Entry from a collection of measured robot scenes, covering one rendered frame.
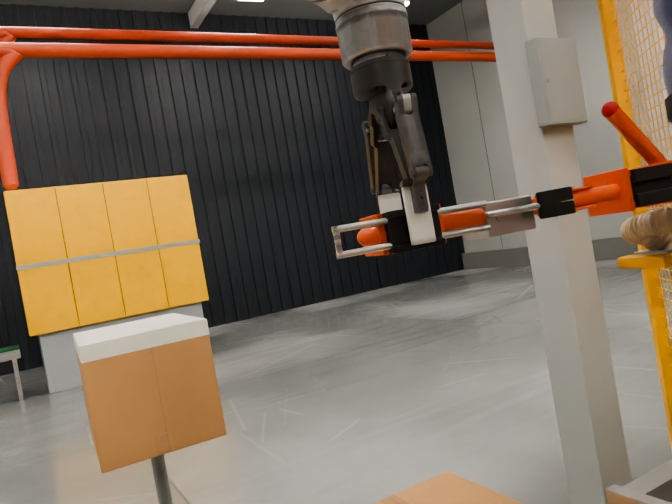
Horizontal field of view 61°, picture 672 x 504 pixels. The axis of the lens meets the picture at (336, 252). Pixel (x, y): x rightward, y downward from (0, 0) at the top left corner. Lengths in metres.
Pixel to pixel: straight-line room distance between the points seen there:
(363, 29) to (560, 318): 1.66
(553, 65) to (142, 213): 6.41
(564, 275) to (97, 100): 10.23
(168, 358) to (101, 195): 5.99
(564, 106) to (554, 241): 0.47
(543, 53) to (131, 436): 1.85
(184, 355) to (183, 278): 5.98
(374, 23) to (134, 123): 10.91
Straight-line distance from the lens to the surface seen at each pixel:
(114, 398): 1.97
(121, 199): 7.88
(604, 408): 2.32
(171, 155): 11.52
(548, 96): 2.14
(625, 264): 1.07
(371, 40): 0.71
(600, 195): 0.84
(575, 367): 2.24
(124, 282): 7.79
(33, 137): 11.30
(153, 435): 2.01
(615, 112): 0.90
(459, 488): 1.56
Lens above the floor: 1.20
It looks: 1 degrees down
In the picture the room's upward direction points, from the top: 10 degrees counter-clockwise
